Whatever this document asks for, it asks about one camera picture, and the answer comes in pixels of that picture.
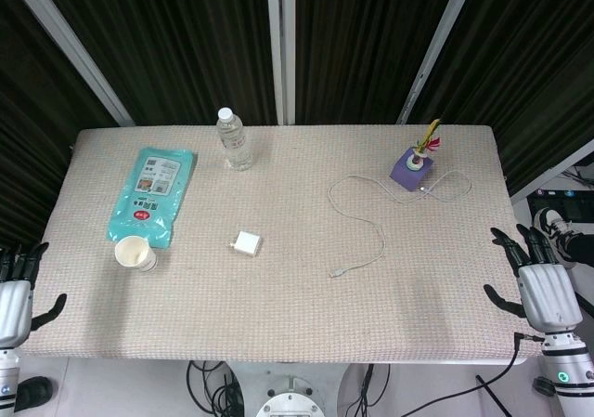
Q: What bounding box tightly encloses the purple cube vase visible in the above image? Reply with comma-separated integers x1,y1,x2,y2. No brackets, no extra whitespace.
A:
389,147,436,192

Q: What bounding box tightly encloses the grey aluminium frame post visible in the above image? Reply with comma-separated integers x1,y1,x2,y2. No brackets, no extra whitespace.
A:
395,0,480,126
265,0,297,126
3,0,136,128

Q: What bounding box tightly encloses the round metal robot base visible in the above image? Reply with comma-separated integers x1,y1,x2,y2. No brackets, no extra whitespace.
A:
255,373,327,417

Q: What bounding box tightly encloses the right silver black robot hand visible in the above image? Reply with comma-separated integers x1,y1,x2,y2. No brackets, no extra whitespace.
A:
483,225,584,334

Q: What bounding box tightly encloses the black and white sneaker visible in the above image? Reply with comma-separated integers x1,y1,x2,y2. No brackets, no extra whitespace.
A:
531,206,575,264

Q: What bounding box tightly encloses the black shoe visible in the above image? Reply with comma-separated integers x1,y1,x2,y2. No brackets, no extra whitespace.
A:
13,375,54,414

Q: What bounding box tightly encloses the dark display screen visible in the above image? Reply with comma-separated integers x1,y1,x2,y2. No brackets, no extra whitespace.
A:
525,187,594,222

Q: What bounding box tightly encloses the black pleated curtain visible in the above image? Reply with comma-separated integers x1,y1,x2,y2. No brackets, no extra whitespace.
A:
0,0,594,246

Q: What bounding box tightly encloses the teal wet wipes pack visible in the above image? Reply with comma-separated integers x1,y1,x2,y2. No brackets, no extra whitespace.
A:
105,146,198,250

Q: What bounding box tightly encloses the beige waffle tablecloth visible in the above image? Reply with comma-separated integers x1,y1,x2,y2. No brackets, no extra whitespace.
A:
19,124,543,361

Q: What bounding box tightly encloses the white USB cable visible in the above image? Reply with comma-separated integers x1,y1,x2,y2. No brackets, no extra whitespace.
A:
328,169,473,280

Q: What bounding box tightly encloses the black floor cable bundle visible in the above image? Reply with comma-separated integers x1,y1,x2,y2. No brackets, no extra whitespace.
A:
355,363,392,417
185,359,248,417

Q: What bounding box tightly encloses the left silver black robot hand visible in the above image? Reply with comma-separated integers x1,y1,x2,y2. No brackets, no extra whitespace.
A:
0,241,68,349

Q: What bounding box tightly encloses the white power adapter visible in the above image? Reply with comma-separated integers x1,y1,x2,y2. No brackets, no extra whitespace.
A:
226,230,264,260

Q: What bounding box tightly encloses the clear plastic water bottle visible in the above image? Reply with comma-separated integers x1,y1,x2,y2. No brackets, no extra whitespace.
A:
215,107,254,173

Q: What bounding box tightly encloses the colourful artificial flower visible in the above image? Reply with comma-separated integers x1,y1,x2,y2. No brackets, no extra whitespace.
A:
407,118,443,171

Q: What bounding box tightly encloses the white paper cup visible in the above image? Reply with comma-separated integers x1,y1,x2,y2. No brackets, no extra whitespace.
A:
113,234,160,274

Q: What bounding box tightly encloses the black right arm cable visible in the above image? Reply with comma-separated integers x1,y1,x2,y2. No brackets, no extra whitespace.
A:
457,332,545,417

